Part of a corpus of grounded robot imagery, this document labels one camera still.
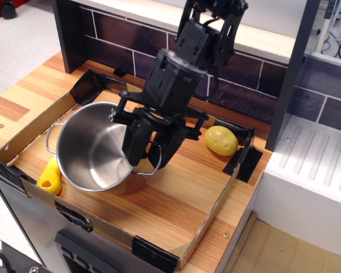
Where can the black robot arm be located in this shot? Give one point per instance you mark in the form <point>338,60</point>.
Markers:
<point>206,36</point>

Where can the yellow plastic toy potato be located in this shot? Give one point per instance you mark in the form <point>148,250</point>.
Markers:
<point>221,140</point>

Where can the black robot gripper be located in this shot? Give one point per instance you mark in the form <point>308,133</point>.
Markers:
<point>162,107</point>

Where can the dark grey vertical post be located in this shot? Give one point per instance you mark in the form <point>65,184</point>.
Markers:
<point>293,77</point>

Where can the cardboard fence with black tape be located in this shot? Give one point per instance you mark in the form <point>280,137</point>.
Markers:
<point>185,217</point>

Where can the yellow handled white toy knife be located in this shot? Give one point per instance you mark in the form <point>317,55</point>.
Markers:
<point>50,178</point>

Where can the white ribbed drainboard sink unit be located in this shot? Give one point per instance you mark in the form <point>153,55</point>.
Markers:
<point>300,190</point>

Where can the dark grey left side panel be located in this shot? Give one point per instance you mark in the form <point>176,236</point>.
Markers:
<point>71,33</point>

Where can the stainless steel metal pot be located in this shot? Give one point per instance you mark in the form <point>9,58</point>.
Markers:
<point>90,156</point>

